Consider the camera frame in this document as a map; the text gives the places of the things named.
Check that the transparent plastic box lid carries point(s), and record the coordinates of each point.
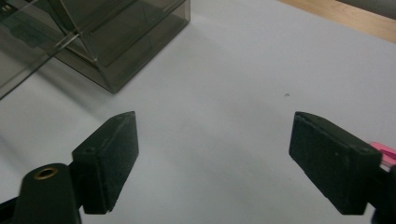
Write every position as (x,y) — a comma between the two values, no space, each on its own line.
(21,46)

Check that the smoky transparent plastic box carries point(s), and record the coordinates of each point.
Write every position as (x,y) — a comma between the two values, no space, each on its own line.
(124,40)

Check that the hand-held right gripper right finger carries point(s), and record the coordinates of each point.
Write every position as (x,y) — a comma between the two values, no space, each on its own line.
(334,161)

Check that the pink object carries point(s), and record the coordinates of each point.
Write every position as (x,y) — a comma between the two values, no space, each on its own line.
(386,154)

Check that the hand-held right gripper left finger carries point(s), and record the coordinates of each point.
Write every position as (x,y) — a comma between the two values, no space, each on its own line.
(107,161)

